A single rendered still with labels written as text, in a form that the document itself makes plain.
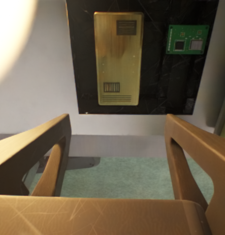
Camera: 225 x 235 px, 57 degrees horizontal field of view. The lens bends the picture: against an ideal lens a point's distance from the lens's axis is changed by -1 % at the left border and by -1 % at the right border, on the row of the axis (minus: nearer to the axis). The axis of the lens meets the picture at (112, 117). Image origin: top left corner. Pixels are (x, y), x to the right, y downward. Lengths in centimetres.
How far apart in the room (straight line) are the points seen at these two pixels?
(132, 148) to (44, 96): 13
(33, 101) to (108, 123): 9
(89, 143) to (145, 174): 138
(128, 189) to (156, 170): 31
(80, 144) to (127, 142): 6
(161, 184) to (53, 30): 161
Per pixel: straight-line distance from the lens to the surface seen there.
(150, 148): 29
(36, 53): 24
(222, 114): 26
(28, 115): 28
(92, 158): 116
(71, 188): 182
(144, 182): 172
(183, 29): 21
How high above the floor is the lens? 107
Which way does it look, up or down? 56 degrees down
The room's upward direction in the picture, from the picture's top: 177 degrees counter-clockwise
